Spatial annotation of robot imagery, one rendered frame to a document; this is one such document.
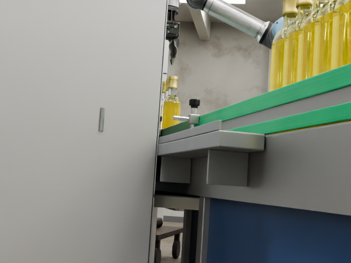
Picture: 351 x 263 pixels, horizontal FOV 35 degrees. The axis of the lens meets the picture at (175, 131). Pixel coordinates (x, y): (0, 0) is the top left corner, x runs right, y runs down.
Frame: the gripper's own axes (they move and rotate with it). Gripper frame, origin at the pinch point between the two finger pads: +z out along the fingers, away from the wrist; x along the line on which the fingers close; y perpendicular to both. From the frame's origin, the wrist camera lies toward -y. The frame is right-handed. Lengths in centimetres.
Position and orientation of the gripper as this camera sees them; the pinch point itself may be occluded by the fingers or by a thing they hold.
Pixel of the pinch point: (164, 61)
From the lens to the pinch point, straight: 217.6
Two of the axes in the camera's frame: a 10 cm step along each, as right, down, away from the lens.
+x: 9.7, 0.9, 2.3
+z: -0.7, 9.9, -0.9
